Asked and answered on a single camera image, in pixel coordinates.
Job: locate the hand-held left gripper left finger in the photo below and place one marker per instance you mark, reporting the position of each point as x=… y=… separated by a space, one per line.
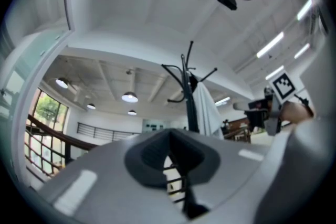
x=105 y=178

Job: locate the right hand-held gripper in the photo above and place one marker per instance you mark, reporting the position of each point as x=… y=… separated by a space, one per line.
x=274 y=112

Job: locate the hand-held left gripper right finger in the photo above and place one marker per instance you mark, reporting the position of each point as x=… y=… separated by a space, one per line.
x=231 y=178

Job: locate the light grey garment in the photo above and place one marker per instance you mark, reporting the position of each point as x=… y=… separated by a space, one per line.
x=207 y=112

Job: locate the black coat rack stand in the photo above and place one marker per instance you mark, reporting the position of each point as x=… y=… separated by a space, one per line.
x=191 y=112

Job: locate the person's right forearm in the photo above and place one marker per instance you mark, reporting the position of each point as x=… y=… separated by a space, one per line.
x=296 y=112

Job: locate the ceiling strip light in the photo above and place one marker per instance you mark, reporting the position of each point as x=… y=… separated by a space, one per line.
x=270 y=44
x=274 y=73
x=304 y=9
x=222 y=101
x=302 y=51

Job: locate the black balcony railing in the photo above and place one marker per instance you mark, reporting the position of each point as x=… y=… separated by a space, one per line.
x=105 y=130

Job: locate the dark navy hanging bag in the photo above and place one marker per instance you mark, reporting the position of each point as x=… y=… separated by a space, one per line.
x=193 y=82

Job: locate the wood-topped black railing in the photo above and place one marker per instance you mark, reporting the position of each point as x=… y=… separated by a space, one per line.
x=52 y=131

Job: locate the black pendant lamp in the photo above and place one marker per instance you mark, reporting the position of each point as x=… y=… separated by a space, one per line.
x=130 y=97
x=62 y=83
x=91 y=106
x=132 y=113

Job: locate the large window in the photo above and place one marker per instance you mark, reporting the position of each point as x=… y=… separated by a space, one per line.
x=48 y=110

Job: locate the frosted glass partition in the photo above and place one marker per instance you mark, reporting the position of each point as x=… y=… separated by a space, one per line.
x=39 y=42

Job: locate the grey wall panel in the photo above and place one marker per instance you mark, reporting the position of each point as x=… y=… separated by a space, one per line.
x=153 y=125

